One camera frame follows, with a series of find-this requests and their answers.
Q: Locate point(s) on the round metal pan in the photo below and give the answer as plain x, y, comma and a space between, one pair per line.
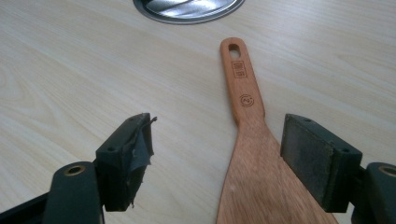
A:
188, 9

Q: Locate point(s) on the wooden spatula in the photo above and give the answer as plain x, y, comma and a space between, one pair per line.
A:
249, 149

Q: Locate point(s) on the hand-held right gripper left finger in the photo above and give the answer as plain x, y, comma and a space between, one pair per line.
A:
120, 161

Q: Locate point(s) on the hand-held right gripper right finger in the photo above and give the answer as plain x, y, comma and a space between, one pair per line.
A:
317, 158

